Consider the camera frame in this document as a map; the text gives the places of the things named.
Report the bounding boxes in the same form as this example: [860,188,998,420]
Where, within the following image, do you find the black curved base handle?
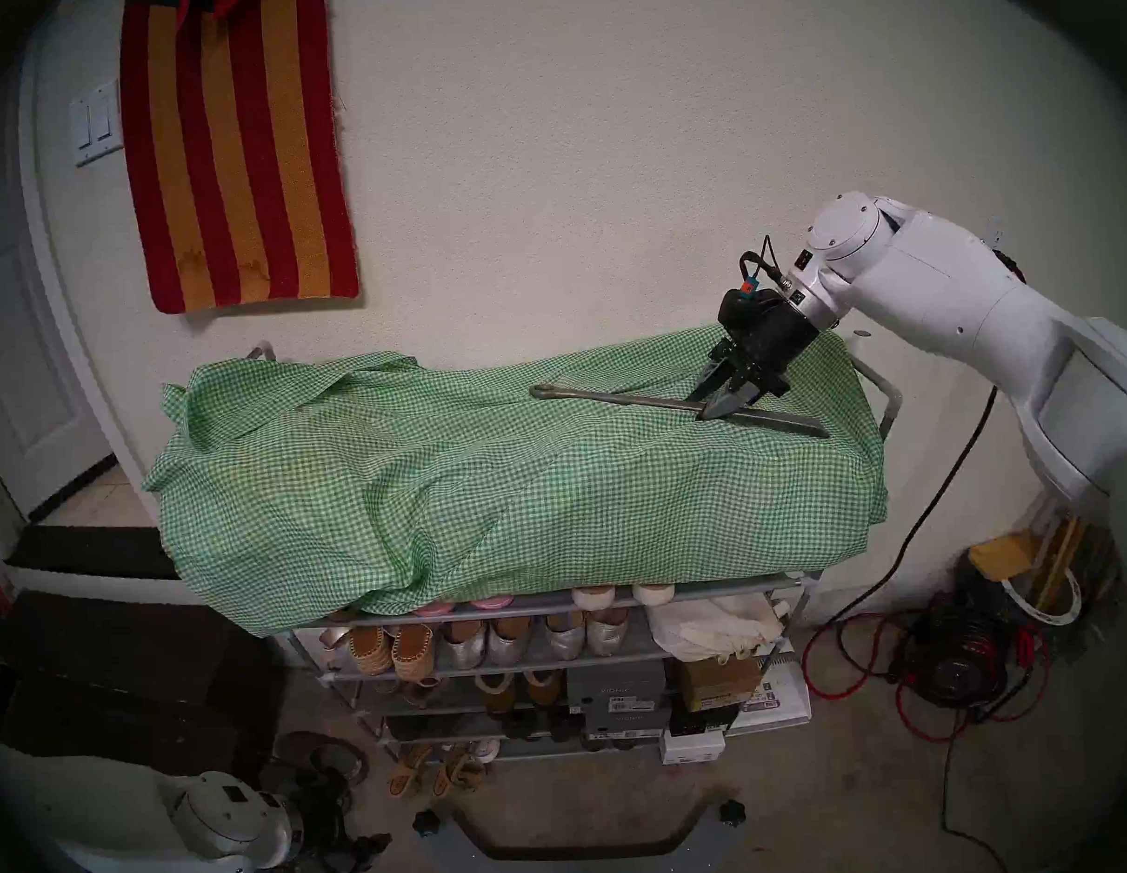
[449,797,722,867]

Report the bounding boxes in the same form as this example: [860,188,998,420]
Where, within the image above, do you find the tan strappy sandal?
[386,742,433,799]
[431,742,487,799]

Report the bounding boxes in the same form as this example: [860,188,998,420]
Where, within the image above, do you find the yellow cardboard box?
[968,531,1042,584]

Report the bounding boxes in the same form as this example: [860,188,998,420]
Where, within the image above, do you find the dark brown trunk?
[0,578,291,792]

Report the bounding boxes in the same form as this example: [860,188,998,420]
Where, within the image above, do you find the cream cloth bag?
[645,591,787,666]

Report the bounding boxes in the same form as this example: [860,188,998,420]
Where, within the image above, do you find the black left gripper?
[286,786,360,873]

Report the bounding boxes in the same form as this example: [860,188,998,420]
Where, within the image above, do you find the yellow wooden stick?
[1033,515,1091,611]

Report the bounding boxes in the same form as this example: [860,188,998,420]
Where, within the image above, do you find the white light switch plate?
[68,80,125,168]

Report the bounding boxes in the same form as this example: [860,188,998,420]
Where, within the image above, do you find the black cable reel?
[892,588,1023,713]

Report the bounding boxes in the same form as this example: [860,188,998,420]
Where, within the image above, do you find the brown strap sandal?
[374,676,446,712]

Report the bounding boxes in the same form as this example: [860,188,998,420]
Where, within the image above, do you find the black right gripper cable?
[737,233,791,296]

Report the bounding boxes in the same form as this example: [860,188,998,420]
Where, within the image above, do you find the brown cardboard box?
[677,653,767,713]

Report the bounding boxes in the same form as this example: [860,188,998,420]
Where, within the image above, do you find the grey Vionic shoe box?
[575,703,673,743]
[566,659,669,711]

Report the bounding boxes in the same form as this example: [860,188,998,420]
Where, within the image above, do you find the flat white labelled box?
[727,648,813,736]

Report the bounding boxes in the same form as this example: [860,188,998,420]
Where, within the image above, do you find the black shoe box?
[670,705,740,736]

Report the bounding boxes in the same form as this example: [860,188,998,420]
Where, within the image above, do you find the red yellow striped wall rug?
[116,0,361,317]

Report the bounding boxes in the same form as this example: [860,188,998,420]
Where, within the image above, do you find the tan espadrille sandal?
[319,623,395,677]
[390,623,439,681]

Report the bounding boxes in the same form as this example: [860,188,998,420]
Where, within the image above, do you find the brown clog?
[274,728,370,791]

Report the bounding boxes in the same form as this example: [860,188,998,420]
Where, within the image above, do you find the thin black floor cable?
[938,723,1016,873]

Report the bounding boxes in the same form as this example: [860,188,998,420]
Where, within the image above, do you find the green white gingham cloth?
[136,314,895,643]

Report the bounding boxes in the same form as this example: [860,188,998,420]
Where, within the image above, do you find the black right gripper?
[680,285,824,424]

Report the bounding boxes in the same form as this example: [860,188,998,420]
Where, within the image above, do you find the red cable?
[800,603,1054,749]

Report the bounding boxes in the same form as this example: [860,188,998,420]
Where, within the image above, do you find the silver flat shoe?
[585,609,633,658]
[439,620,489,672]
[486,617,535,668]
[541,613,588,662]

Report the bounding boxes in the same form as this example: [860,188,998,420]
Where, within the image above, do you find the small white box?
[660,726,727,766]

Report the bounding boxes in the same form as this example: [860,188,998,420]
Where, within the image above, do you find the long grey metal shoehorn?
[530,370,832,452]

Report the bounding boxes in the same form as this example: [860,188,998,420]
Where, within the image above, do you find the black door step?
[4,518,181,588]

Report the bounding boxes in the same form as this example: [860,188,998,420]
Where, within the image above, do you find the dark bucket with white rim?
[998,562,1086,664]

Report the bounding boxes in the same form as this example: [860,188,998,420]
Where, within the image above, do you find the grey metal shoe rack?
[246,314,918,775]

